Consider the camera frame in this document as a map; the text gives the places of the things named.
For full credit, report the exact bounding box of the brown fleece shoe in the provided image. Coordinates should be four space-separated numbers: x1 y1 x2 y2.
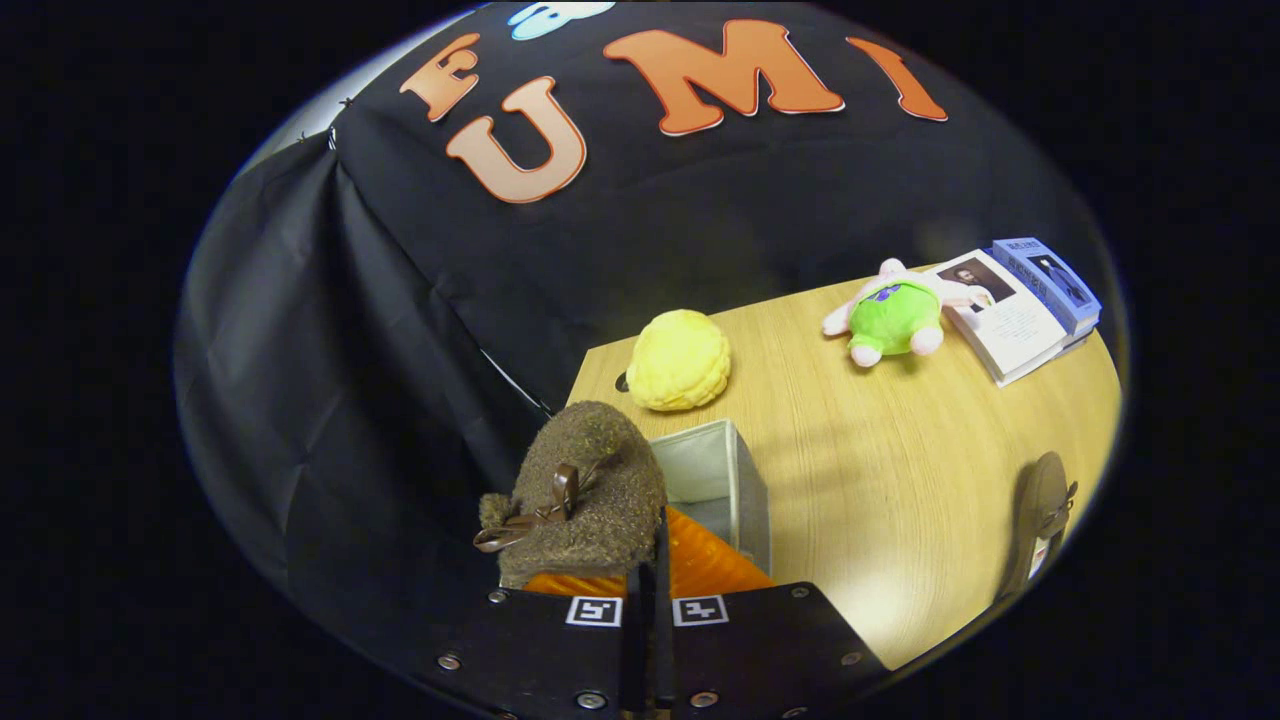
995 451 1079 601
473 400 669 591

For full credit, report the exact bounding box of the white cover book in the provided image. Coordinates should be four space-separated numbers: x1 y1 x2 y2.
925 250 1073 388

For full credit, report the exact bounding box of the grey fabric storage box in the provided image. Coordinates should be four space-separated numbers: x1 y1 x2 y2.
648 418 773 579

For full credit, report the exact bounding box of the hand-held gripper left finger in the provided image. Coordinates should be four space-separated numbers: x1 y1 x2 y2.
430 560 656 720

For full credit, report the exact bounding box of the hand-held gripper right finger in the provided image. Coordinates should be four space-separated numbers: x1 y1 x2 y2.
652 505 893 720

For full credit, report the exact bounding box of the black backdrop cloth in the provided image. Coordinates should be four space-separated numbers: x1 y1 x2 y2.
175 0 1111 691

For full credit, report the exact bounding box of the yellow plush toy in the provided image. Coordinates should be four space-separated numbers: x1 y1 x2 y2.
626 309 733 413

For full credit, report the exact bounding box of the blue cover book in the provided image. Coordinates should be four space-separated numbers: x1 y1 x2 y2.
990 237 1103 338

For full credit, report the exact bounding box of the green and pink plush toy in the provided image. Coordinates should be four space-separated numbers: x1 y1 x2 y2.
822 258 991 368

